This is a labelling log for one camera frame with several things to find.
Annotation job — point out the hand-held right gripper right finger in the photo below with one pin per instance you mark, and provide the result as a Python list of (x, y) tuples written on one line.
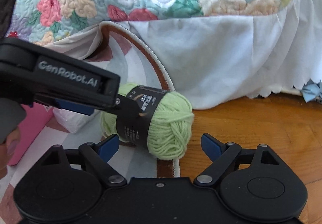
[(210, 147)]

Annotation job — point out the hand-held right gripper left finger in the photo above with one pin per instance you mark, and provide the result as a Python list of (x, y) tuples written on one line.
[(109, 147)]

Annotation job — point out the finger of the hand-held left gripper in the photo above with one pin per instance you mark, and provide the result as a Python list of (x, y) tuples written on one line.
[(75, 107), (128, 107)]

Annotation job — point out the clear box of white picks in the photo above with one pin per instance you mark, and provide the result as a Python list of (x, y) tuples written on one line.
[(73, 120)]

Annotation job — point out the green yarn ball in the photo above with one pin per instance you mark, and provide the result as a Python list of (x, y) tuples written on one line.
[(171, 128)]

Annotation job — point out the pink cardboard box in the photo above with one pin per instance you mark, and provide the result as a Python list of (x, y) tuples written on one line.
[(30, 133)]

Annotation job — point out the person's left hand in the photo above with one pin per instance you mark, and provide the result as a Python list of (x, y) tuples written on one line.
[(12, 148)]

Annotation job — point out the checkered rug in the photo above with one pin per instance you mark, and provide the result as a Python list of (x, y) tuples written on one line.
[(140, 68)]

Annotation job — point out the blue and white papers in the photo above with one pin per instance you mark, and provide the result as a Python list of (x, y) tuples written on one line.
[(312, 92)]

